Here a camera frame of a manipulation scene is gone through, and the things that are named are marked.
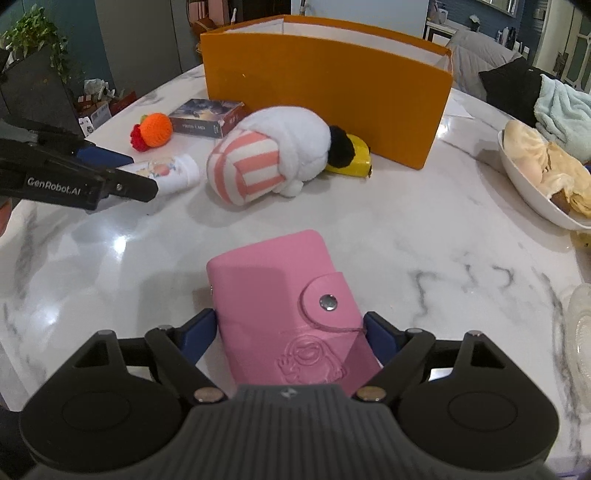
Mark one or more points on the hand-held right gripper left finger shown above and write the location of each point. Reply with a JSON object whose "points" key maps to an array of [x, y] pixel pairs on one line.
{"points": [[198, 334]]}

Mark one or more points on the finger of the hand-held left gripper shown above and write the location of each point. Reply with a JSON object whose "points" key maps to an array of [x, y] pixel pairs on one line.
{"points": [[106, 158], [134, 188]]}

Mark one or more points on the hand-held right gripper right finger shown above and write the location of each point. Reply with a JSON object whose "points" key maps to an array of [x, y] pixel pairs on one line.
{"points": [[381, 334]]}

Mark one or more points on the white printed tube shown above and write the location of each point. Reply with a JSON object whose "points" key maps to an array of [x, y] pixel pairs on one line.
{"points": [[175, 174]]}

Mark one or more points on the pink snap wallet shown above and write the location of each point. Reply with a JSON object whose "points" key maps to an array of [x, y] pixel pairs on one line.
{"points": [[272, 295]]}

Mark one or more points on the illustrated photo card box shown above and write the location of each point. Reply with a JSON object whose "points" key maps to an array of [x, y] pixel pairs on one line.
{"points": [[203, 115]]}

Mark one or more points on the pink white striped plush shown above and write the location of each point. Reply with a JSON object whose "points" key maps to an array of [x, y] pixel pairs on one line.
{"points": [[277, 143]]}

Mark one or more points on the yellow plastic toy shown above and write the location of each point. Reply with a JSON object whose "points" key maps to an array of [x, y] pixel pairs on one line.
{"points": [[358, 159]]}

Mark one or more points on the orange cardboard box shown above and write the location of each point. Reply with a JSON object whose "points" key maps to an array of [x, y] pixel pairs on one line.
{"points": [[323, 92]]}

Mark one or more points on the white printed carton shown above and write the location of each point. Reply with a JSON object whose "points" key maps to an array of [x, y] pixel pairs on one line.
{"points": [[94, 117]]}

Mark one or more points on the crocheted orange fruit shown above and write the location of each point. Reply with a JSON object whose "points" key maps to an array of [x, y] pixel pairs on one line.
{"points": [[156, 130]]}

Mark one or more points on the red brown carton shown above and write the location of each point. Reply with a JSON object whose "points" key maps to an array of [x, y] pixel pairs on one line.
{"points": [[122, 101]]}

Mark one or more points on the green potted plant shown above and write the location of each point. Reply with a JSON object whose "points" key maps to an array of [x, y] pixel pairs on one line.
{"points": [[37, 37]]}

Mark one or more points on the clear glass dish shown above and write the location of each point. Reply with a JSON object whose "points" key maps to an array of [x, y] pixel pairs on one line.
{"points": [[581, 341]]}

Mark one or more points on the white oval bowl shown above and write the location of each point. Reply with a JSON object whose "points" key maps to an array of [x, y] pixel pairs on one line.
{"points": [[531, 198]]}

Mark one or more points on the white paper sheet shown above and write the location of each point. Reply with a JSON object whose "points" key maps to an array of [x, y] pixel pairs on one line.
{"points": [[457, 108]]}

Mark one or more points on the black jacket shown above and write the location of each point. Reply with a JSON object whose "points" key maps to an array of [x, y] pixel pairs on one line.
{"points": [[512, 87]]}

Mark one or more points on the light blue fleece blanket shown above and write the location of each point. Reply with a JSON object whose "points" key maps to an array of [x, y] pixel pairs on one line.
{"points": [[563, 110]]}

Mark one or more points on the grey puffer jacket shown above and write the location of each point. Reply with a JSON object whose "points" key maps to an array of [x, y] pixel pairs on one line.
{"points": [[480, 55]]}

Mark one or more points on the white vanity cabinet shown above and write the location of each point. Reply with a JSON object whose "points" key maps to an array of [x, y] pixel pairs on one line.
{"points": [[438, 32]]}

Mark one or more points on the white glass panel door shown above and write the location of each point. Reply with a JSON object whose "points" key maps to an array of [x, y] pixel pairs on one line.
{"points": [[575, 46]]}

